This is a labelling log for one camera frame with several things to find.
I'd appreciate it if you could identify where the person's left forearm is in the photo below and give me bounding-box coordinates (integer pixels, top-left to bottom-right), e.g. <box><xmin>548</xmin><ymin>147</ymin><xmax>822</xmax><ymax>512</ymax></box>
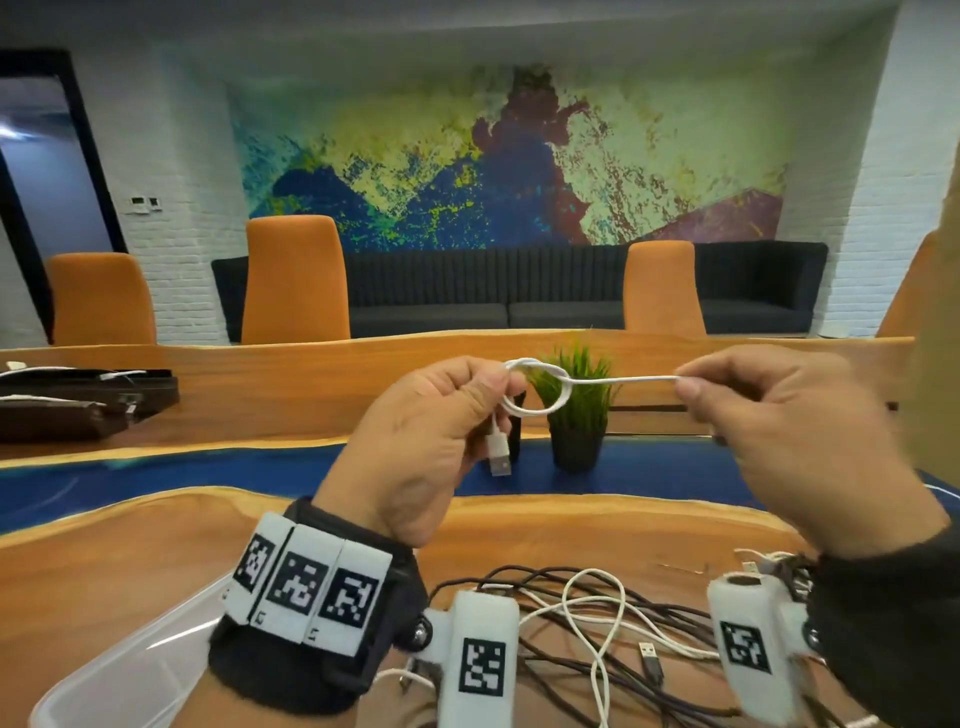
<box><xmin>172</xmin><ymin>667</ymin><xmax>361</xmax><ymax>728</ymax></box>

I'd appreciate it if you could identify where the dark brown leather case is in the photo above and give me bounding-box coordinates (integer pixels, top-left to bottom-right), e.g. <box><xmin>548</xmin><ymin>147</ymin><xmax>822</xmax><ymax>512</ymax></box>
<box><xmin>0</xmin><ymin>365</ymin><xmax>181</xmax><ymax>444</ymax></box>

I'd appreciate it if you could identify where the person's left hand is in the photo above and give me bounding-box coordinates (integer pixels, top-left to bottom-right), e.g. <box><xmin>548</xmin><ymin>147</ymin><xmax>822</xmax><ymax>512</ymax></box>
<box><xmin>311</xmin><ymin>356</ymin><xmax>529</xmax><ymax>549</ymax></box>

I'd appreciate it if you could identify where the tall orange chair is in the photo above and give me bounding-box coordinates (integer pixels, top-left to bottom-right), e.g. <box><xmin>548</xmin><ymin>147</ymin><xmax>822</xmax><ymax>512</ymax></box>
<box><xmin>239</xmin><ymin>215</ymin><xmax>352</xmax><ymax>345</ymax></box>

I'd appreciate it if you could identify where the black sofa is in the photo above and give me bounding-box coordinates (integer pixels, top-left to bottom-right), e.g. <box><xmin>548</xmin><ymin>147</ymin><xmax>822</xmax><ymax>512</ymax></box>
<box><xmin>211</xmin><ymin>239</ymin><xmax>830</xmax><ymax>345</ymax></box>

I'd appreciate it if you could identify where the black left wristband with markers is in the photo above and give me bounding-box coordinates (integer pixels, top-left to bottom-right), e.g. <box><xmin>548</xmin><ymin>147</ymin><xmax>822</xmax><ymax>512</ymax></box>
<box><xmin>208</xmin><ymin>497</ymin><xmax>430</xmax><ymax>718</ymax></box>

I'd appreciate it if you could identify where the pile of cables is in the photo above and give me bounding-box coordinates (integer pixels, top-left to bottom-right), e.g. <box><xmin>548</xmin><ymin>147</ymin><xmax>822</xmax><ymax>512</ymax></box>
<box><xmin>374</xmin><ymin>563</ymin><xmax>883</xmax><ymax>728</ymax></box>

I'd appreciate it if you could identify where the green potted plant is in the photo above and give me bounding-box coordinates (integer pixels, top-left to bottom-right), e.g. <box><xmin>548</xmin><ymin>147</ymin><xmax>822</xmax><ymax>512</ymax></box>
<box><xmin>528</xmin><ymin>341</ymin><xmax>620</xmax><ymax>474</ymax></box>

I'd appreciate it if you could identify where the colourful abstract wall painting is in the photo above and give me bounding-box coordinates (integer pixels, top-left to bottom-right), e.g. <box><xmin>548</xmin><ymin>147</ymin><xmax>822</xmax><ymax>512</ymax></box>
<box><xmin>228</xmin><ymin>63</ymin><xmax>796</xmax><ymax>253</ymax></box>

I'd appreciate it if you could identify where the black right wristband with marker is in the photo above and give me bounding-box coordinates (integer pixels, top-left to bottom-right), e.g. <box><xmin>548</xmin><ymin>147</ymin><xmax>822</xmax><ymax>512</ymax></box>
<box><xmin>806</xmin><ymin>524</ymin><xmax>960</xmax><ymax>728</ymax></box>

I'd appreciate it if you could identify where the black door frame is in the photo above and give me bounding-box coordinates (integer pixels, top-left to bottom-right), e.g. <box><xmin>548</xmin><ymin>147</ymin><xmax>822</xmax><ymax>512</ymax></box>
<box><xmin>0</xmin><ymin>48</ymin><xmax>129</xmax><ymax>343</ymax></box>

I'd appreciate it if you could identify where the brown cardboard sheet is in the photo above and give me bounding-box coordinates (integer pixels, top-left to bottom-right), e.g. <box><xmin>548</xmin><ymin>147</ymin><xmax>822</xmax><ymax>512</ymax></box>
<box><xmin>899</xmin><ymin>142</ymin><xmax>960</xmax><ymax>489</ymax></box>

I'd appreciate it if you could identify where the person's right hand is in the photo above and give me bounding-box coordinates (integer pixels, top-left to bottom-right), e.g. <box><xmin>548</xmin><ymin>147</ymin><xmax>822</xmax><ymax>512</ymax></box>
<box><xmin>674</xmin><ymin>344</ymin><xmax>952</xmax><ymax>560</ymax></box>

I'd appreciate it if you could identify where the clear plastic organizer box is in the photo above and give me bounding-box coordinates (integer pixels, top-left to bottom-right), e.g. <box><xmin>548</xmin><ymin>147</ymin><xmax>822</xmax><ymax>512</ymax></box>
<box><xmin>28</xmin><ymin>573</ymin><xmax>234</xmax><ymax>728</ymax></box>

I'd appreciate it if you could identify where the white cable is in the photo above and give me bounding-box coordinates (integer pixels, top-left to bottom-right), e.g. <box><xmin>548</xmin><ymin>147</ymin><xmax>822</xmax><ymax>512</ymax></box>
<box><xmin>487</xmin><ymin>357</ymin><xmax>703</xmax><ymax>478</ymax></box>

